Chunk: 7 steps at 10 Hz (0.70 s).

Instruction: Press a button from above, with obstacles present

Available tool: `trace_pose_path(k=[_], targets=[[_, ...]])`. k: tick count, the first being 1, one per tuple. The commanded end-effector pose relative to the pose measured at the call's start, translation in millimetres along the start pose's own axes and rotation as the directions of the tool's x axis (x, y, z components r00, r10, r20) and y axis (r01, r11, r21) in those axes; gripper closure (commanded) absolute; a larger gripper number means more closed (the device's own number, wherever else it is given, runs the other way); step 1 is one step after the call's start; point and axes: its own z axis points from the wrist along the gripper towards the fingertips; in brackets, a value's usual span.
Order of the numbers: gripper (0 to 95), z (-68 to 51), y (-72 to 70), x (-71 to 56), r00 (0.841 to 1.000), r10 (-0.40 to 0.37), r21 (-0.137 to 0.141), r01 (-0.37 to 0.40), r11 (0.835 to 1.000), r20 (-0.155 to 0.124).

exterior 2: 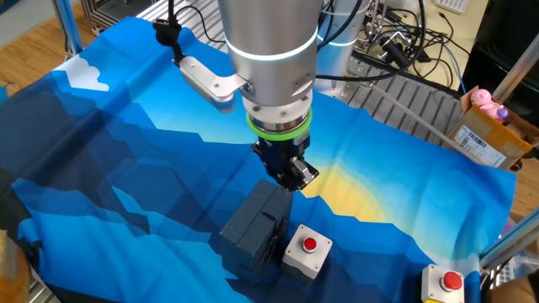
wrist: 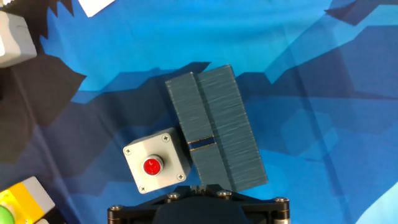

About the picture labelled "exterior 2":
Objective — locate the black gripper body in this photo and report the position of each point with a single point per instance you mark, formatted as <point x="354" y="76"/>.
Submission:
<point x="280" y="151"/>

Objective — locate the ribbed grey mounting plate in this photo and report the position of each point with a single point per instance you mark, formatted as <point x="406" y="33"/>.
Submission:
<point x="400" y="97"/>

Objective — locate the dark grey gift box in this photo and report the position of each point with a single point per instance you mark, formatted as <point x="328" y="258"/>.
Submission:
<point x="252" y="227"/>

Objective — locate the grey box with red button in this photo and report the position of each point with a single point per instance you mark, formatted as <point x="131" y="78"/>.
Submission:
<point x="297" y="252"/>

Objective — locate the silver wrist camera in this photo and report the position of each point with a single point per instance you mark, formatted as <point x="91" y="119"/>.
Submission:
<point x="206" y="82"/>

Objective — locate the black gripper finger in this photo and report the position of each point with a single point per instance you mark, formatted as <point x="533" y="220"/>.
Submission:
<point x="271" y="170"/>
<point x="304" y="170"/>

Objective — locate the white keyboard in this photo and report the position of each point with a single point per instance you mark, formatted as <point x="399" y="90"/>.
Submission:
<point x="452" y="5"/>

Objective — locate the blue mountain landscape cloth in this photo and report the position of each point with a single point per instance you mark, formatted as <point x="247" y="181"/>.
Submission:
<point x="126" y="168"/>

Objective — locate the pink plastic toy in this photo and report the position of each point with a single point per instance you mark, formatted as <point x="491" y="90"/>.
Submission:
<point x="482" y="99"/>

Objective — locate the aluminium frame post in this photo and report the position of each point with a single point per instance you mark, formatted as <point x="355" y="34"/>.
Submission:
<point x="518" y="67"/>
<point x="67" y="25"/>

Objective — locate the black white striped frame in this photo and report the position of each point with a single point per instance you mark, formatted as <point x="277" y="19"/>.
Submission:
<point x="105" y="12"/>

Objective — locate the black clamp device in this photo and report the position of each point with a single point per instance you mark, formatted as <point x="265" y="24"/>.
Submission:
<point x="396" y="52"/>

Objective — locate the translucent orange object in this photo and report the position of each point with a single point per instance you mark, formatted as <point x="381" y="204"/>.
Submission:
<point x="10" y="273"/>

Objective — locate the brown cardboard box with label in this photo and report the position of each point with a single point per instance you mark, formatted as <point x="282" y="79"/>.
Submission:
<point x="488" y="130"/>

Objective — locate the aluminium frame beam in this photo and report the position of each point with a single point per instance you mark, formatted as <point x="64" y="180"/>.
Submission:
<point x="513" y="240"/>

